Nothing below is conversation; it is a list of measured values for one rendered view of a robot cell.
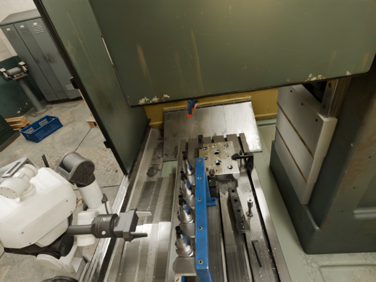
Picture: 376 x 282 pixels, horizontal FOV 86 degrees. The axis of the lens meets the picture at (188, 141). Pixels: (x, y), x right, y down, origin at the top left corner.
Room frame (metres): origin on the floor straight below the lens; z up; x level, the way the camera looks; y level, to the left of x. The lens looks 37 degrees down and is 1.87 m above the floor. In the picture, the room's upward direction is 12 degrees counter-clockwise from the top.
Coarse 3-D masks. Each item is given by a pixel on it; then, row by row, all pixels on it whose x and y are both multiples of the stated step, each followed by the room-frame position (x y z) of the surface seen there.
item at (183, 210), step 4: (184, 200) 0.44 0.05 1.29; (180, 204) 0.42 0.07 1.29; (184, 204) 0.42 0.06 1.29; (180, 208) 0.42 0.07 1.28; (184, 208) 0.41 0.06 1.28; (188, 208) 0.42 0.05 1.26; (180, 212) 0.42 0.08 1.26; (184, 212) 0.41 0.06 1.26; (188, 212) 0.42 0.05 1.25; (180, 216) 0.42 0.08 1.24; (184, 216) 0.41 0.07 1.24; (188, 216) 0.41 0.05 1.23
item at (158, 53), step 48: (96, 0) 0.56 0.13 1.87; (144, 0) 0.54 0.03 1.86; (192, 0) 0.53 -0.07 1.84; (240, 0) 0.51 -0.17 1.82; (288, 0) 0.49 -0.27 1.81; (336, 0) 0.48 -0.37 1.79; (144, 48) 0.55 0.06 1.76; (192, 48) 0.53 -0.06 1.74; (240, 48) 0.51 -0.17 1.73; (288, 48) 0.49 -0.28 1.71; (336, 48) 0.47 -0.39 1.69; (144, 96) 0.55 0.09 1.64; (192, 96) 0.53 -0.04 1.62
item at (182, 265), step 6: (180, 258) 0.29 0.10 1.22; (186, 258) 0.28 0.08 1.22; (192, 258) 0.28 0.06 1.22; (174, 264) 0.27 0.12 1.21; (180, 264) 0.27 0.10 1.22; (186, 264) 0.27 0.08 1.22; (192, 264) 0.26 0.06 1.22; (174, 270) 0.26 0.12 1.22; (180, 270) 0.25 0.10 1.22; (186, 270) 0.25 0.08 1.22; (192, 270) 0.25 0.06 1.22
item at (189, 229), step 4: (180, 224) 0.40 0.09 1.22; (184, 224) 0.39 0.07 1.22; (188, 224) 0.39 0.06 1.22; (192, 224) 0.39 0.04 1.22; (184, 228) 0.38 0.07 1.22; (188, 228) 0.38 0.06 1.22; (192, 228) 0.37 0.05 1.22; (184, 232) 0.37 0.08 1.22; (188, 232) 0.36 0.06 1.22; (192, 232) 0.36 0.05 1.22; (192, 236) 0.35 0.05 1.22
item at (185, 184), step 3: (186, 177) 0.54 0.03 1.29; (183, 180) 0.53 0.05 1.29; (186, 180) 0.53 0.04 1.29; (183, 183) 0.52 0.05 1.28; (186, 183) 0.52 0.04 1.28; (189, 183) 0.53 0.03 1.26; (183, 186) 0.52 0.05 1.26; (186, 186) 0.52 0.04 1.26; (189, 186) 0.52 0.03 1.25; (183, 189) 0.52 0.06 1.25; (186, 189) 0.52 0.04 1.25; (189, 189) 0.52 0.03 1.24; (183, 192) 0.52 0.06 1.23; (186, 192) 0.52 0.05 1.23; (189, 192) 0.52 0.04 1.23
